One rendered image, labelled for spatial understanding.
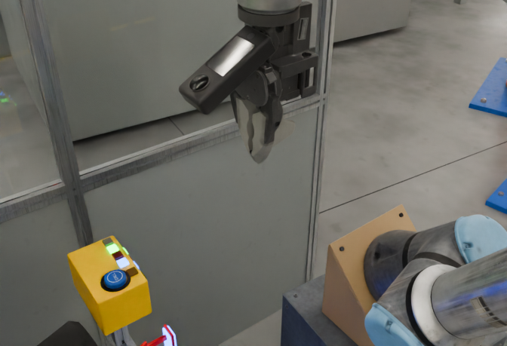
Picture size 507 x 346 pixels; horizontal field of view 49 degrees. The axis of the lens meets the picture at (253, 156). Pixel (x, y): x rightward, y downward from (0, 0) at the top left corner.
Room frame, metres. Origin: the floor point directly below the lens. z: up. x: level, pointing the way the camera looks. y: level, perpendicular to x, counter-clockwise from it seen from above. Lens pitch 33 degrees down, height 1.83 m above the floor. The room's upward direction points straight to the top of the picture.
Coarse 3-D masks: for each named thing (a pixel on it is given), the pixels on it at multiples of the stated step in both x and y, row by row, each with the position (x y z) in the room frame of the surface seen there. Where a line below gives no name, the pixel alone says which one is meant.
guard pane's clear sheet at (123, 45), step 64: (0, 0) 1.12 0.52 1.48; (64, 0) 1.20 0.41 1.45; (128, 0) 1.28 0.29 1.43; (192, 0) 1.38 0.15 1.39; (320, 0) 1.63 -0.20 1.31; (0, 64) 1.10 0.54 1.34; (64, 64) 1.18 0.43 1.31; (128, 64) 1.27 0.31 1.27; (192, 64) 1.38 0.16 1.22; (0, 128) 1.08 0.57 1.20; (128, 128) 1.26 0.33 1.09; (192, 128) 1.37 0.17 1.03; (0, 192) 1.06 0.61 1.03
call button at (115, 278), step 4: (112, 272) 0.74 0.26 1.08; (116, 272) 0.74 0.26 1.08; (120, 272) 0.74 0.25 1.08; (108, 276) 0.74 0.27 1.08; (112, 276) 0.74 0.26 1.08; (116, 276) 0.74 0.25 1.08; (120, 276) 0.74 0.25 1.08; (124, 276) 0.74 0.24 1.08; (104, 280) 0.73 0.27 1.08; (108, 280) 0.72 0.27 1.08; (112, 280) 0.72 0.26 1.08; (116, 280) 0.72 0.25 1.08; (120, 280) 0.72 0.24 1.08; (124, 280) 0.73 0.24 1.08; (108, 284) 0.72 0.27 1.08; (112, 284) 0.72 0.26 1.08; (116, 284) 0.72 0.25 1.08; (120, 284) 0.72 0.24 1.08; (112, 288) 0.71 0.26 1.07
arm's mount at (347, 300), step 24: (384, 216) 0.80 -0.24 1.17; (408, 216) 0.82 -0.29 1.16; (336, 240) 0.73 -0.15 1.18; (360, 240) 0.74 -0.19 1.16; (336, 264) 0.70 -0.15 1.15; (360, 264) 0.71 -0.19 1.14; (336, 288) 0.70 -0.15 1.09; (360, 288) 0.67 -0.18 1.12; (336, 312) 0.69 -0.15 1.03; (360, 312) 0.65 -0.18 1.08; (360, 336) 0.64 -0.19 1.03
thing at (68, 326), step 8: (64, 328) 0.53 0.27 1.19; (72, 328) 0.53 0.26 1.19; (80, 328) 0.53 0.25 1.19; (48, 336) 0.51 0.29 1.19; (56, 336) 0.51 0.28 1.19; (64, 336) 0.51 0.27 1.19; (72, 336) 0.52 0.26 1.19; (80, 336) 0.52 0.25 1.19; (88, 336) 0.52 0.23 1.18; (40, 344) 0.50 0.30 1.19; (48, 344) 0.50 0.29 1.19; (56, 344) 0.50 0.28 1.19; (64, 344) 0.50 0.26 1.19; (72, 344) 0.50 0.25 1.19; (80, 344) 0.50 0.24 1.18; (88, 344) 0.51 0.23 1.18; (96, 344) 0.51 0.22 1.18
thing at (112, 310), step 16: (80, 256) 0.80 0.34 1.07; (96, 256) 0.80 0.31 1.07; (128, 256) 0.80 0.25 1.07; (80, 272) 0.76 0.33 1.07; (96, 272) 0.75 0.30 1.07; (80, 288) 0.76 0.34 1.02; (96, 288) 0.71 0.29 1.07; (128, 288) 0.72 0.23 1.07; (144, 288) 0.73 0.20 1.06; (96, 304) 0.68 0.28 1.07; (112, 304) 0.69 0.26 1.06; (128, 304) 0.71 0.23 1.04; (144, 304) 0.73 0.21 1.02; (96, 320) 0.71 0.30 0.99; (112, 320) 0.69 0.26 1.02; (128, 320) 0.71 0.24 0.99
